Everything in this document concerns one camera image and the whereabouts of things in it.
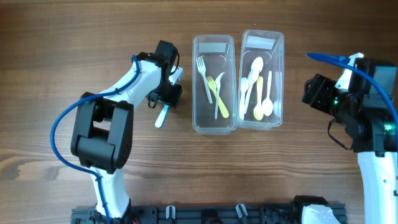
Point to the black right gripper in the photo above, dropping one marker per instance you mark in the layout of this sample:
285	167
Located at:
315	94

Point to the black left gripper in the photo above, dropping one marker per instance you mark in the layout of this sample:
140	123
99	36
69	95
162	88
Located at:
173	99

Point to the light blue plastic fork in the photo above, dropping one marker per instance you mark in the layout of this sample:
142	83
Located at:
161	117

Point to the small white plastic fork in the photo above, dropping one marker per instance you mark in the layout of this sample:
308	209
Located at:
202	70

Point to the cream yellow plastic fork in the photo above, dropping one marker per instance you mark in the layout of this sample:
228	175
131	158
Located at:
215	86

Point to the white long plastic fork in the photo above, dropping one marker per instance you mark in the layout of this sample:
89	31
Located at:
218	87

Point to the white spoon bowl down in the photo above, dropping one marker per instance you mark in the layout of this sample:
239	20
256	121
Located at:
267	104

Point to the clear plastic container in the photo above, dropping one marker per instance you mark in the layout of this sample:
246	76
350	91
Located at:
270	45
214	100

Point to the yellow plastic spoon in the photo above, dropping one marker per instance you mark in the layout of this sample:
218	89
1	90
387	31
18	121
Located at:
258	111

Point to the white spoon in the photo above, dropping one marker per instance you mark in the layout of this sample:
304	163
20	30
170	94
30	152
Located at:
244	85
258	64
252	78

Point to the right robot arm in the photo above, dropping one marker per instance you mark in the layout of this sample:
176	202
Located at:
365	107

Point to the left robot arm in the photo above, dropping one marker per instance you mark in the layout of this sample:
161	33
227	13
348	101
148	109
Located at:
102	134

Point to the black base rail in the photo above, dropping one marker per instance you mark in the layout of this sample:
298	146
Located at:
276	213

